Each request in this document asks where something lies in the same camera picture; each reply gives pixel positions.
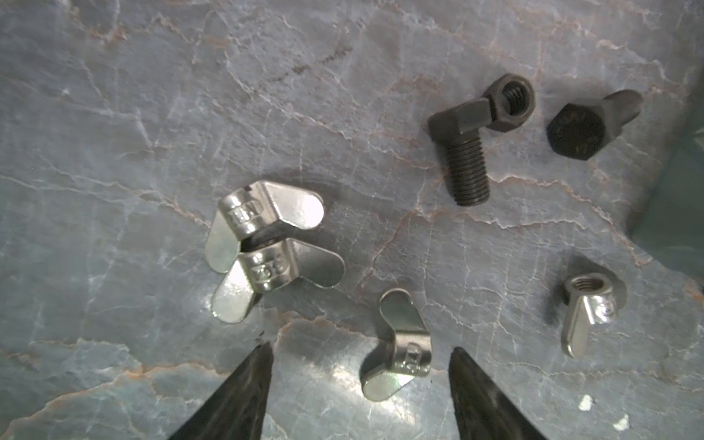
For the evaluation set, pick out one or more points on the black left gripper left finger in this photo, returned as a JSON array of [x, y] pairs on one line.
[[236, 410]]

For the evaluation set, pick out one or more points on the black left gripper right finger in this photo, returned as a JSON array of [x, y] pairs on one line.
[[482, 410]]

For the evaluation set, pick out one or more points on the silver wing nut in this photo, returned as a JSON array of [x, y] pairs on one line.
[[593, 299], [410, 350], [245, 212], [270, 268]]

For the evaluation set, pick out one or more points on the green plastic organizer box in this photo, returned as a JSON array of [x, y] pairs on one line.
[[671, 226]]

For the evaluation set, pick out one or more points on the black bolt with nut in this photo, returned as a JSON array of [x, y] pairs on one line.
[[457, 131]]

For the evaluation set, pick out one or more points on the black bolt lying headfirst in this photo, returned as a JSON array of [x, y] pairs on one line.
[[582, 128]]

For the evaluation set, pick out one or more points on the black hex nut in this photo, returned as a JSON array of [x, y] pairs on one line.
[[511, 101]]

